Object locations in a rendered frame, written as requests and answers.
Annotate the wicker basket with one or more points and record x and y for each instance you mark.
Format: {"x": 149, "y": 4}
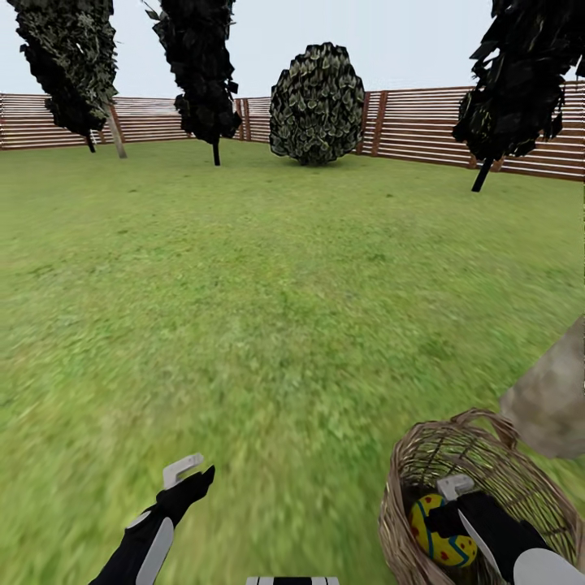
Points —
{"x": 404, "y": 557}

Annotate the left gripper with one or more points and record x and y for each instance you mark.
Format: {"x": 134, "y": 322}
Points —
{"x": 192, "y": 489}

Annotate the bush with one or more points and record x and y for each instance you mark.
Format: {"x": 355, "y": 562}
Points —
{"x": 316, "y": 106}

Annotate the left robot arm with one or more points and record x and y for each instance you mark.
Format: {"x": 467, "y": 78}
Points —
{"x": 148, "y": 539}

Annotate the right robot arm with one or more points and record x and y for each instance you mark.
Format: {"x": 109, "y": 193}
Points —
{"x": 515, "y": 548}

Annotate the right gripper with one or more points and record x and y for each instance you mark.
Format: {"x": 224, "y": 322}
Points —
{"x": 441, "y": 520}

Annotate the easter egg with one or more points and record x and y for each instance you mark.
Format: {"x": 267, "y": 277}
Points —
{"x": 459, "y": 551}

